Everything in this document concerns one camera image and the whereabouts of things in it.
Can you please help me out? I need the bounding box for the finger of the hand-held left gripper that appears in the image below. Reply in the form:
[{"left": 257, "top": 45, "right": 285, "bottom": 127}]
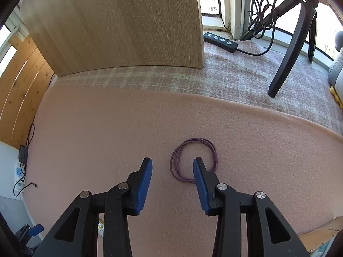
[{"left": 28, "top": 223, "right": 45, "bottom": 237}]

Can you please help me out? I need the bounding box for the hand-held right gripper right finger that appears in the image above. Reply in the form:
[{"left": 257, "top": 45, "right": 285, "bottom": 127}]
[{"left": 193, "top": 157, "right": 311, "bottom": 257}]

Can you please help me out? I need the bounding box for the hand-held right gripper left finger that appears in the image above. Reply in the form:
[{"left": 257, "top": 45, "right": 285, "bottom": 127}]
[{"left": 32, "top": 157, "right": 153, "bottom": 257}]

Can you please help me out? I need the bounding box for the purple hair tie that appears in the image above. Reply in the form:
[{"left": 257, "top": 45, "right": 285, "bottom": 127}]
[{"left": 170, "top": 138, "right": 217, "bottom": 184}]

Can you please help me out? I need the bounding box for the cardboard box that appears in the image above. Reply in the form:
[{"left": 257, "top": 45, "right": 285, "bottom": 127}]
[{"left": 299, "top": 217, "right": 343, "bottom": 253}]

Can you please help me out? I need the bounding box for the white power strip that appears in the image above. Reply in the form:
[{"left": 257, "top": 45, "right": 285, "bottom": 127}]
[{"left": 13, "top": 163, "right": 27, "bottom": 197}]

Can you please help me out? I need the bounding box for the black power adapter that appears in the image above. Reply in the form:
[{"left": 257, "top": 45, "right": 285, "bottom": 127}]
[{"left": 18, "top": 145, "right": 29, "bottom": 164}]

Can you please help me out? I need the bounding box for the plaid cloth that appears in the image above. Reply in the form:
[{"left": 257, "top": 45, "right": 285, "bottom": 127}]
[{"left": 51, "top": 39, "right": 343, "bottom": 137}]

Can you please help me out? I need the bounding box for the pine slat panel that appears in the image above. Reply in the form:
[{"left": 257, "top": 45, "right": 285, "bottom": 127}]
[{"left": 0, "top": 33, "right": 55, "bottom": 149}]

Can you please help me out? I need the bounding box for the black inline remote control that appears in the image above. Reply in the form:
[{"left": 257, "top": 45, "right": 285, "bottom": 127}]
[{"left": 203, "top": 31, "right": 238, "bottom": 53}]

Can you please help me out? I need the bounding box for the light wood board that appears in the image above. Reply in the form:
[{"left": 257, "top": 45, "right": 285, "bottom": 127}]
[{"left": 20, "top": 0, "right": 205, "bottom": 78}]

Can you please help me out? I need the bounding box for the large penguin plush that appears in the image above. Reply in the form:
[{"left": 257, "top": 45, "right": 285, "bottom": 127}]
[{"left": 328, "top": 31, "right": 343, "bottom": 108}]

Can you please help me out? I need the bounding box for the black cable with plug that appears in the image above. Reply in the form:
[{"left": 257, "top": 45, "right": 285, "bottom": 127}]
[{"left": 13, "top": 181, "right": 38, "bottom": 197}]

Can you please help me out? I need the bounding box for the black adapter cable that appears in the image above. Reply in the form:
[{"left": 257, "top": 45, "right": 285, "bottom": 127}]
[{"left": 26, "top": 123, "right": 35, "bottom": 150}]

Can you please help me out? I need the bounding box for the black tangled cable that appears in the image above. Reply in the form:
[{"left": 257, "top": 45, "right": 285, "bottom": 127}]
[{"left": 236, "top": 0, "right": 287, "bottom": 57}]

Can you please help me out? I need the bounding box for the white window frame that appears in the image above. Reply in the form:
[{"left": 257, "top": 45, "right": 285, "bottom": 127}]
[{"left": 196, "top": 0, "right": 343, "bottom": 62}]

